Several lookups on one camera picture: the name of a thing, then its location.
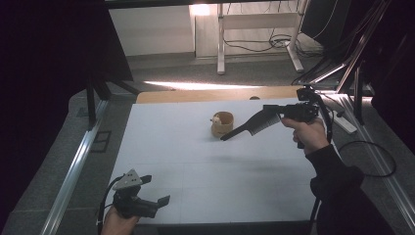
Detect silver metal stand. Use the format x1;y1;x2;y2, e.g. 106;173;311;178
302;0;392;96

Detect dark floor socket plate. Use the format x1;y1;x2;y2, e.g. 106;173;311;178
89;130;113;154

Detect white power strip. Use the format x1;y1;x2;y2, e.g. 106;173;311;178
332;110;358;135

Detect black looped cable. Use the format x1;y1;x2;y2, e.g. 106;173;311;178
338;140;397;179

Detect left hand-held gripper cable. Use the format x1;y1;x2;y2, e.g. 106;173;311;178
97;175;125;231

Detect wooden cup with small figure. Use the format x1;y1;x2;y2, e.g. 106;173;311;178
209;111;235;138

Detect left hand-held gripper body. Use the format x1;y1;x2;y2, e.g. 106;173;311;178
112;168;161;219

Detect black cables under desk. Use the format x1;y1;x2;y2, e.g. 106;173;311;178
222;30;324;56

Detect hand-held gripper cable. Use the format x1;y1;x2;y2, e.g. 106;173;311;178
311;90;335;145
97;175;125;231

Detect dark curtain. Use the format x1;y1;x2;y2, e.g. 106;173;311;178
0;0;134;223
370;0;415;155

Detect aluminium floor rail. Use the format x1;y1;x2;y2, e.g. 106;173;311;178
39;98;110;235
339;93;415;231

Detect black metal stand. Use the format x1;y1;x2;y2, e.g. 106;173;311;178
85;72;142;132

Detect black upright post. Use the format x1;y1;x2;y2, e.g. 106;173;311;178
353;65;365;126

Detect wooden table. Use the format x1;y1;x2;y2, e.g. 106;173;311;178
134;85;304;105

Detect white table mat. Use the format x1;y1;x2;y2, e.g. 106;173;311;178
110;96;337;226

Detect black comb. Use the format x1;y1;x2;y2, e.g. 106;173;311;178
219;108;282;142

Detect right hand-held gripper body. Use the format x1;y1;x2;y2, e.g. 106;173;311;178
282;85;321;124

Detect person's left hand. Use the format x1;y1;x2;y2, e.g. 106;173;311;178
101;206;140;235

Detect white desk frame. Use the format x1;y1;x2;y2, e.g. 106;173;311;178
216;0;309;76

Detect right hand-held gripper cable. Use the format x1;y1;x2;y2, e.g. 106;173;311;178
311;90;335;145

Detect person's right hand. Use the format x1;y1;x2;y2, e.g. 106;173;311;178
281;117;331;156

